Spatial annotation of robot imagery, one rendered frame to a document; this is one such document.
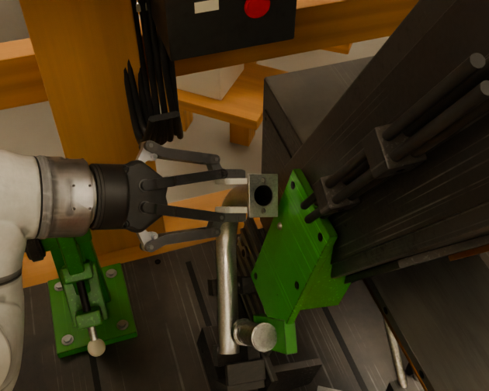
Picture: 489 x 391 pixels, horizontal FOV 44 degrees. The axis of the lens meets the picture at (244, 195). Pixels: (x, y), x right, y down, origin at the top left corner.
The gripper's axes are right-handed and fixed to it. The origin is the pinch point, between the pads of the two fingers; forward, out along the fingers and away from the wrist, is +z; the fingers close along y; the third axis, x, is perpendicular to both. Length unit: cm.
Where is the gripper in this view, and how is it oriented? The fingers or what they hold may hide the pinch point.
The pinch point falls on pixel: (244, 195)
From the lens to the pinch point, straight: 78.3
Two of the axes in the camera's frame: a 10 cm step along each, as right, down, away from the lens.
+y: -0.1, -10.0, -0.1
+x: -4.9, 0.0, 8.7
